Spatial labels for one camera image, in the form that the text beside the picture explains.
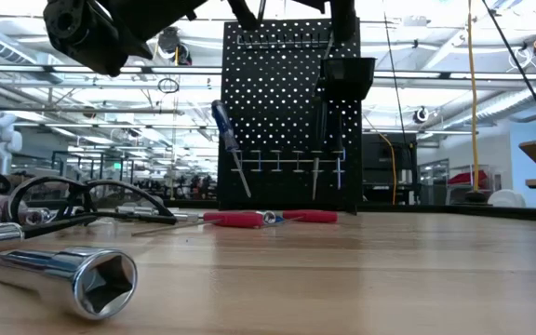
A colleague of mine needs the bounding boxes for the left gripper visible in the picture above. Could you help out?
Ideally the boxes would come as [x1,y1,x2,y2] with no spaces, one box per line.
[227,0,357,44]

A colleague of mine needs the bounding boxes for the blue-handled screwdriver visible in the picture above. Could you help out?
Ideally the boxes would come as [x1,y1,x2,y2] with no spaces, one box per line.
[209,99,253,199]

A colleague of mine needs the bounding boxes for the black plastic pegboard bin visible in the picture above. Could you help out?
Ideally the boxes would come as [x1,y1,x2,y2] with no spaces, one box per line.
[318,56,377,101]

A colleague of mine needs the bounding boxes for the black perforated pegboard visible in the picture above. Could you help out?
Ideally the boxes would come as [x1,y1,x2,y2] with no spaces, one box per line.
[216,18,365,216]

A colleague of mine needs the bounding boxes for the black cabinet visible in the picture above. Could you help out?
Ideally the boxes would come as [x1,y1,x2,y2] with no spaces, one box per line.
[363,131,419,207]

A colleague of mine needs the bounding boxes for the red object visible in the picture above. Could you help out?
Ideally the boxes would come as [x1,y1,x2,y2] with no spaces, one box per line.
[447,169,489,188]

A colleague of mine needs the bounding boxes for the white round object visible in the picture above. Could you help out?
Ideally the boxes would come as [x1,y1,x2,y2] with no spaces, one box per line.
[487,188,528,208]

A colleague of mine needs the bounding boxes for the black safety glasses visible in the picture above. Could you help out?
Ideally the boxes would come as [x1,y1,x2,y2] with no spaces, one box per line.
[6,174,179,239]

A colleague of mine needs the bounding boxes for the long chrome deep socket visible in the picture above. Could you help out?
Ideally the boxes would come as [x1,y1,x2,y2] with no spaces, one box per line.
[0,246,139,321]

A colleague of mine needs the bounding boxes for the chrome wire ring rack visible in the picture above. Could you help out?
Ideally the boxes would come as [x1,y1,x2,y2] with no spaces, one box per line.
[229,145,349,174]

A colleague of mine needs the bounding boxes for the yellow hanging hose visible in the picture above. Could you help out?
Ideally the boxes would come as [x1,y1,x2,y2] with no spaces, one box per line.
[465,0,481,193]

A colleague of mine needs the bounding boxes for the thin yellow cable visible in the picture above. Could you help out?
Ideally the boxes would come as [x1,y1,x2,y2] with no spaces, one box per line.
[363,114,399,206]

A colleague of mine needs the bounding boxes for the long black cable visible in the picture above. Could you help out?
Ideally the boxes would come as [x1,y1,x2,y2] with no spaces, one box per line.
[480,0,536,155]

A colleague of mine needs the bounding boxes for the black round hose base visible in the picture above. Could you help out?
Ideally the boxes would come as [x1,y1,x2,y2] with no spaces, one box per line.
[462,189,489,206]

